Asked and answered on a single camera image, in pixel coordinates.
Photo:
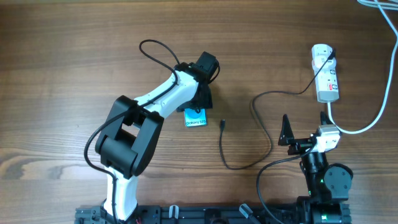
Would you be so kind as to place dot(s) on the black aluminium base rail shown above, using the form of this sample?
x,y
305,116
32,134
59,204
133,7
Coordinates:
x,y
285,213

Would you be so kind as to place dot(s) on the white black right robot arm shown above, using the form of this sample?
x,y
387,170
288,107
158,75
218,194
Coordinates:
x,y
328,184

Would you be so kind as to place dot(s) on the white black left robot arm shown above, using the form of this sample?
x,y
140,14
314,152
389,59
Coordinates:
x,y
126,142

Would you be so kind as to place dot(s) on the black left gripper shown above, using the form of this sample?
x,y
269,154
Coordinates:
x,y
205,103

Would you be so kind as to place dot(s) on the white power strip socket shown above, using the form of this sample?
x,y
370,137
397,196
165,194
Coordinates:
x,y
324,67

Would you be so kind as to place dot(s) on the blue screen smartphone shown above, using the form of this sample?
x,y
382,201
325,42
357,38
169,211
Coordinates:
x,y
194,118

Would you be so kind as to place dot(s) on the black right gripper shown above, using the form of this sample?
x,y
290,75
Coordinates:
x,y
287,138

